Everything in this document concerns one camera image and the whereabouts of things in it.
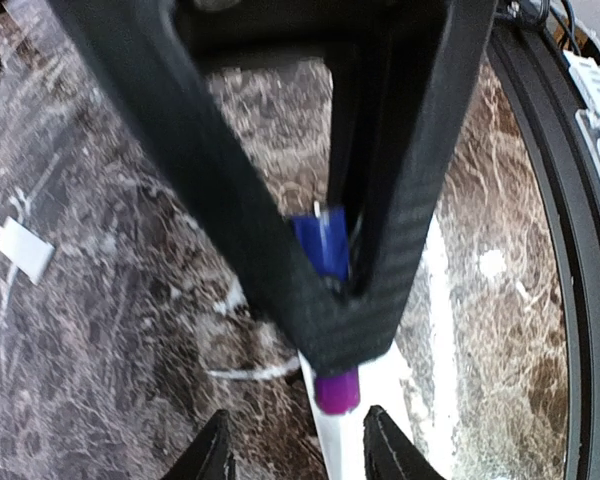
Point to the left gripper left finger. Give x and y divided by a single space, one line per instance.
210 455

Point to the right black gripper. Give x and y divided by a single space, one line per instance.
248 29

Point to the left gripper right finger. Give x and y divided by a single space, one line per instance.
389 454

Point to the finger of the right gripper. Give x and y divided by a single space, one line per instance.
399 101
135 54

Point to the white remote control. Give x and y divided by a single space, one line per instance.
341 437

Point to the purple blue battery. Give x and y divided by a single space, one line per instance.
324 239

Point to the white battery cover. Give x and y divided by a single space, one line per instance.
28 252

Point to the black front rail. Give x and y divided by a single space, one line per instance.
545 102

